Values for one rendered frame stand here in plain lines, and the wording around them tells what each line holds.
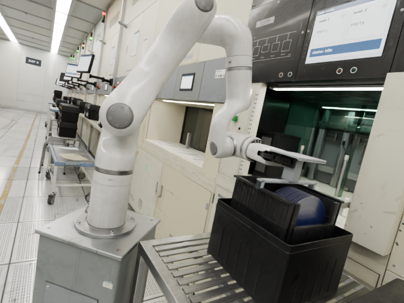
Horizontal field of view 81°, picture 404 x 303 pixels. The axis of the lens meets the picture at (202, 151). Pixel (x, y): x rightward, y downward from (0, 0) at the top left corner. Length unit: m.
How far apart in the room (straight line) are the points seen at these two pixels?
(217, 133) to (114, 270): 0.50
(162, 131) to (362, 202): 2.14
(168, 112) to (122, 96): 1.99
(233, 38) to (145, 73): 0.30
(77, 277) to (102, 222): 0.16
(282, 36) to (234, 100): 0.56
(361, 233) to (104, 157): 0.82
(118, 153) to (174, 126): 1.99
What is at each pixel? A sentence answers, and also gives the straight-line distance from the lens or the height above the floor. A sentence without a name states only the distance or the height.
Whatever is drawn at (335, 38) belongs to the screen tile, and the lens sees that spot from 1.13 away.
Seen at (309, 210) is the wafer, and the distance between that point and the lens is 0.70.
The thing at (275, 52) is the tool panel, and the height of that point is 1.54.
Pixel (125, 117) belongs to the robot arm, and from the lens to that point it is 0.69.
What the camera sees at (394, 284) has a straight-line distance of 0.80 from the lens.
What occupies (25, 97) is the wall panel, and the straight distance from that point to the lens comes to 14.27.
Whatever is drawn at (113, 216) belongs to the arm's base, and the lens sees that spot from 0.81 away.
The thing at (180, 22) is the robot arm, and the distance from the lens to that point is 0.77.
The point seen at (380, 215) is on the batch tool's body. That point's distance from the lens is 0.90.
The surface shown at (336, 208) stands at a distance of 0.75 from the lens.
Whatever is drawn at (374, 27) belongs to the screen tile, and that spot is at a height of 1.57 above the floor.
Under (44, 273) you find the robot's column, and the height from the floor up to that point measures 0.63.
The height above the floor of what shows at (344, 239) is 0.92.
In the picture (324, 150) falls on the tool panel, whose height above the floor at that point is 1.11.
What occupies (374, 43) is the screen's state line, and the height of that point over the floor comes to 1.51.
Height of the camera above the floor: 1.15
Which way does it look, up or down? 7 degrees down
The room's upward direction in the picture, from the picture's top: 11 degrees clockwise
